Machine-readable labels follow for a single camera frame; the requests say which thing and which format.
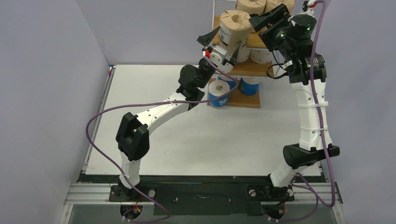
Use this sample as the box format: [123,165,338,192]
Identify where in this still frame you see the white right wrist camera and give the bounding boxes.
[302,0,317,17]

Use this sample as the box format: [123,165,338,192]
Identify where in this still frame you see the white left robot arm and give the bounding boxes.
[116,27,242,201]

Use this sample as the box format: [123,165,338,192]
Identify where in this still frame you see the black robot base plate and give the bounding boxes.
[108,175,295,217]

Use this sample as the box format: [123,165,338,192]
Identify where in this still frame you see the brown paper roll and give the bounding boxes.
[218,10,255,55]
[264,0,295,13]
[235,0,267,17]

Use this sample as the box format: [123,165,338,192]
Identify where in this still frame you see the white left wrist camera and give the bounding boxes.
[203,45,228,67]

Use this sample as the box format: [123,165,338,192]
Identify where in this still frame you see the blue paper roll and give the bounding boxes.
[217,75,237,90]
[208,80,230,107]
[239,77,262,96]

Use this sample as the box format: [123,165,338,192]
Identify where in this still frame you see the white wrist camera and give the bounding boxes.
[302,0,317,17]
[203,45,228,67]

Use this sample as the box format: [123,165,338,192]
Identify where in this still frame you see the white wire wooden shelf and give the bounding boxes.
[213,0,285,108]

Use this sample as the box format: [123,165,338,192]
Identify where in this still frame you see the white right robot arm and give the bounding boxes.
[249,0,340,199]

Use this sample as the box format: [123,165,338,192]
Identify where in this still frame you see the floral white paper roll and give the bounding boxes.
[249,49,273,64]
[218,61,233,74]
[237,46,251,63]

